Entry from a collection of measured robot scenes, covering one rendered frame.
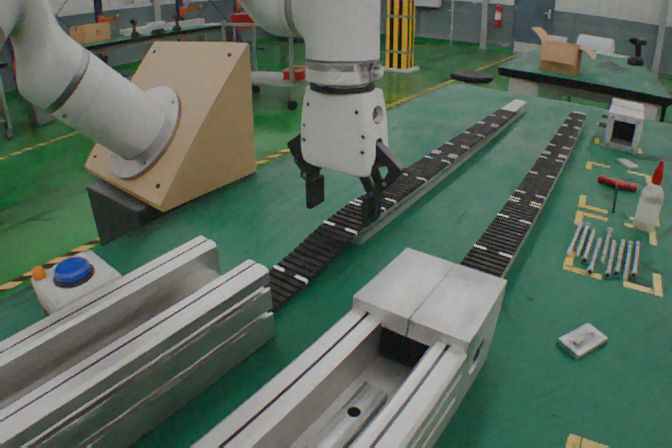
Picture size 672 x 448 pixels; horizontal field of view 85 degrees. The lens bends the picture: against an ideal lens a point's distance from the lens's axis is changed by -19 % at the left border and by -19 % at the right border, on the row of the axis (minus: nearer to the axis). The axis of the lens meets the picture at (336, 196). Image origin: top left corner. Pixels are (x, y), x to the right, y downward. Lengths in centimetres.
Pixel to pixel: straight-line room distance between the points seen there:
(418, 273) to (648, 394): 26
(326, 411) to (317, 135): 32
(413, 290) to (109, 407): 25
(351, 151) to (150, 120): 40
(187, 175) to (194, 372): 42
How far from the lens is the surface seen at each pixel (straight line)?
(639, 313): 59
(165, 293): 44
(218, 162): 78
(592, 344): 50
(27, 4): 73
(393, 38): 684
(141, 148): 80
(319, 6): 48
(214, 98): 76
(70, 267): 50
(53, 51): 71
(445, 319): 34
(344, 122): 50
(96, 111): 74
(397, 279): 38
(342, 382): 34
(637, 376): 50
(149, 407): 38
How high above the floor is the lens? 109
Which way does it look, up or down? 25 degrees down
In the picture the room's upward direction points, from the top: straight up
